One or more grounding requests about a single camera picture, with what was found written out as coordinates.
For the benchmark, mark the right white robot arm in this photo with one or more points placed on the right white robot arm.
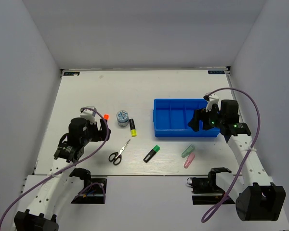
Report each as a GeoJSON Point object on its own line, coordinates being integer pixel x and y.
{"type": "Point", "coordinates": [256, 198]}

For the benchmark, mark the yellow capped black highlighter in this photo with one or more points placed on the yellow capped black highlighter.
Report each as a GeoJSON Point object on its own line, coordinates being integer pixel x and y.
{"type": "Point", "coordinates": [132, 128]}

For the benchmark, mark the corner label sticker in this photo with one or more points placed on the corner label sticker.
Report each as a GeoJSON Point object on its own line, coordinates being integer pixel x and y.
{"type": "Point", "coordinates": [71, 73]}
{"type": "Point", "coordinates": [216, 72]}

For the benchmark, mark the pink translucent marker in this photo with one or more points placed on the pink translucent marker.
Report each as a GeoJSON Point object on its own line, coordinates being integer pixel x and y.
{"type": "Point", "coordinates": [189, 160]}

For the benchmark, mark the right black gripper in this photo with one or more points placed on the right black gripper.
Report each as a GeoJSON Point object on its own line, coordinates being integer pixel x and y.
{"type": "Point", "coordinates": [201, 114]}

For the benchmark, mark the right corner label sticker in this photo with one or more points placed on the right corner label sticker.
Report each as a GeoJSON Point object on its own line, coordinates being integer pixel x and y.
{"type": "Point", "coordinates": [216, 72]}

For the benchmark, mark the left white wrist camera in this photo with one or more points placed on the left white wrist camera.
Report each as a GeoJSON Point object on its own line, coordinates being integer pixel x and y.
{"type": "Point", "coordinates": [88, 114]}

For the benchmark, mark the left corner label sticker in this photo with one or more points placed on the left corner label sticker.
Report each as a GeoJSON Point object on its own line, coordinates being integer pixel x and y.
{"type": "Point", "coordinates": [71, 73]}

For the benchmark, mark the green translucent marker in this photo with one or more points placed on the green translucent marker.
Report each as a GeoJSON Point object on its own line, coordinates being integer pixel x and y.
{"type": "Point", "coordinates": [188, 151]}

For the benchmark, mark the orange capped black highlighter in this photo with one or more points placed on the orange capped black highlighter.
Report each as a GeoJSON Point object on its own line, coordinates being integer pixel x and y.
{"type": "Point", "coordinates": [106, 117]}

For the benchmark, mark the black handled scissors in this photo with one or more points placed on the black handled scissors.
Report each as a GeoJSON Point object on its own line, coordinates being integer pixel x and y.
{"type": "Point", "coordinates": [116, 157]}

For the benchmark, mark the round blue patterned tin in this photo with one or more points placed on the round blue patterned tin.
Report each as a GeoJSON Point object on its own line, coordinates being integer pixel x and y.
{"type": "Point", "coordinates": [122, 118]}

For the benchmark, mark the green capped black highlighter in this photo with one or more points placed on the green capped black highlighter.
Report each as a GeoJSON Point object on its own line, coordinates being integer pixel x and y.
{"type": "Point", "coordinates": [149, 156]}

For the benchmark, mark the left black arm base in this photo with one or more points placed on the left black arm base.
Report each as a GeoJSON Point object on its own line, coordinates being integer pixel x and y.
{"type": "Point", "coordinates": [94, 195]}

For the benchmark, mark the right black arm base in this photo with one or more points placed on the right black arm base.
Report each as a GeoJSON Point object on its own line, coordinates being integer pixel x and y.
{"type": "Point", "coordinates": [203, 193]}

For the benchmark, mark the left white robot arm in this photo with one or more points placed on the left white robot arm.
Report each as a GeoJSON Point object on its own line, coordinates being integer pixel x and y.
{"type": "Point", "coordinates": [65, 181]}

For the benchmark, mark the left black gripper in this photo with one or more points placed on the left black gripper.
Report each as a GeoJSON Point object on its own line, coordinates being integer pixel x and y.
{"type": "Point", "coordinates": [100, 134]}

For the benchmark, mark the blue divided plastic bin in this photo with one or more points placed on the blue divided plastic bin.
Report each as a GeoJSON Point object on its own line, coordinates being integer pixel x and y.
{"type": "Point", "coordinates": [171, 116]}

